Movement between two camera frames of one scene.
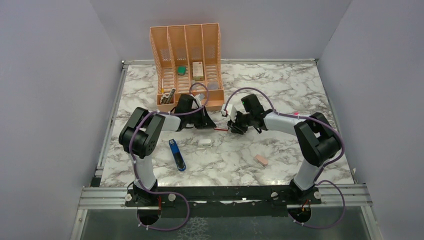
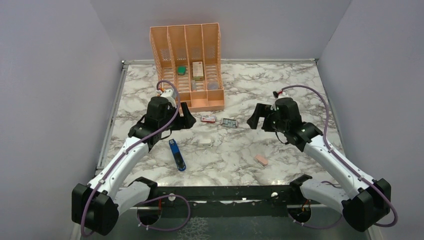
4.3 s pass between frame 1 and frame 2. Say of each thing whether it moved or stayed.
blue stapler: stayed
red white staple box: moved
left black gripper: moved
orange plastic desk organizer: stayed
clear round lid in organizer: stayed
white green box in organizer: stayed
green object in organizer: stayed
